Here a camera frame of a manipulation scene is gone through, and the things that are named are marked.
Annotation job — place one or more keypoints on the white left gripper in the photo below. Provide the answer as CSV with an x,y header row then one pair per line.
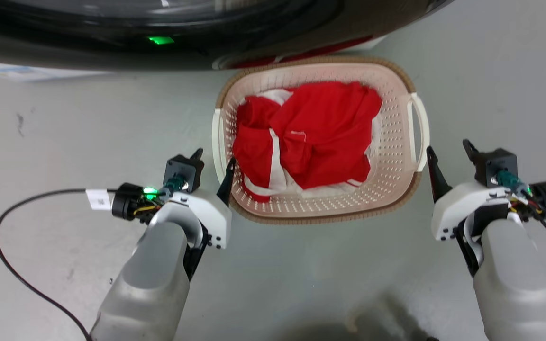
x,y
213,213

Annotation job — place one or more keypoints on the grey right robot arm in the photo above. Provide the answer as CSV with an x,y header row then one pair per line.
x,y
514,284

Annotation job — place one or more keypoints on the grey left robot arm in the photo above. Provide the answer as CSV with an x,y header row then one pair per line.
x,y
152,284

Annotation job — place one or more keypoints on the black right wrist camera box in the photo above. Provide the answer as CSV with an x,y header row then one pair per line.
x,y
493,166

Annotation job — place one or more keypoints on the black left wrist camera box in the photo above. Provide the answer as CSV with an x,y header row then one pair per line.
x,y
185,171

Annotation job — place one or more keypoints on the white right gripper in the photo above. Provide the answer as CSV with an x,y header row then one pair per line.
x,y
460,203

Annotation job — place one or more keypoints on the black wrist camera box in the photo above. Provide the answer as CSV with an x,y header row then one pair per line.
x,y
185,171
493,166

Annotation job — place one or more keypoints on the red white garment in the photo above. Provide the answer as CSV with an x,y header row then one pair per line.
x,y
323,128

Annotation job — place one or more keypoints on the dark washing machine front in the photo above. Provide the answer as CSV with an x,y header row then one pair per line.
x,y
88,28

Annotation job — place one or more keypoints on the beige perforated plastic laundry basket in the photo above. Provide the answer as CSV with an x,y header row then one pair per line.
x,y
394,142

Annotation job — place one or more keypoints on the white blue printed floor sheet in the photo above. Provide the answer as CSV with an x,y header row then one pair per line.
x,y
12,72

